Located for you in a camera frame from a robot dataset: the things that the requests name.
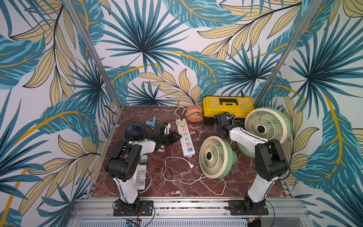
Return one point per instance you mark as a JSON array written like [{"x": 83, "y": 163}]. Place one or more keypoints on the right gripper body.
[{"x": 220, "y": 119}]

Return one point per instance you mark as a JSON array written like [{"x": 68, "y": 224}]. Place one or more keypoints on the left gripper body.
[{"x": 168, "y": 139}]

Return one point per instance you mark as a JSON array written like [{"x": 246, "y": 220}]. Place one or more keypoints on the green usb charger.
[{"x": 143, "y": 159}]

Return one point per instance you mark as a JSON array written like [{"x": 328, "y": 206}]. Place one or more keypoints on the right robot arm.
[{"x": 270, "y": 160}]

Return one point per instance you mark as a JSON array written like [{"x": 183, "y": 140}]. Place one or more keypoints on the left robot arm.
[{"x": 122, "y": 164}]

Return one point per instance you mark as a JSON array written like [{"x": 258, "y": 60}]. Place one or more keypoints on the navy blue mini fan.
[{"x": 135, "y": 132}]

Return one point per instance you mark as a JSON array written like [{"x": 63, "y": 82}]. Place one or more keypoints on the orange mini fan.
[{"x": 194, "y": 114}]

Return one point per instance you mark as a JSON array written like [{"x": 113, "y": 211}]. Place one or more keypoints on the small green desk fan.
[{"x": 216, "y": 157}]

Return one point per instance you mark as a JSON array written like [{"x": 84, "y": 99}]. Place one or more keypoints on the white power strip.
[{"x": 185, "y": 140}]

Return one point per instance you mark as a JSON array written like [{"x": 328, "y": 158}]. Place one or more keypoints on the white mini fan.
[{"x": 140, "y": 177}]

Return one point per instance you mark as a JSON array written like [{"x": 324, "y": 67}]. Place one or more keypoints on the large green standing fan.
[{"x": 260, "y": 126}]

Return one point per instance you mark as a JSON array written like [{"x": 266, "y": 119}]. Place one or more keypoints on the yellow black pliers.
[{"x": 151, "y": 127}]

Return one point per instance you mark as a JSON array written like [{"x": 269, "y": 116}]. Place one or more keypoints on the blue plastic faucet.
[{"x": 153, "y": 120}]

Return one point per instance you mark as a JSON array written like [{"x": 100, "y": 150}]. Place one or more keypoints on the yellow black toolbox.
[{"x": 214, "y": 105}]

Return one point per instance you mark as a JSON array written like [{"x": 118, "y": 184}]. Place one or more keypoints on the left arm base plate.
[{"x": 139, "y": 208}]

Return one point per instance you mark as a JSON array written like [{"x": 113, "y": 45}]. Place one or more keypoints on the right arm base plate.
[{"x": 246, "y": 208}]

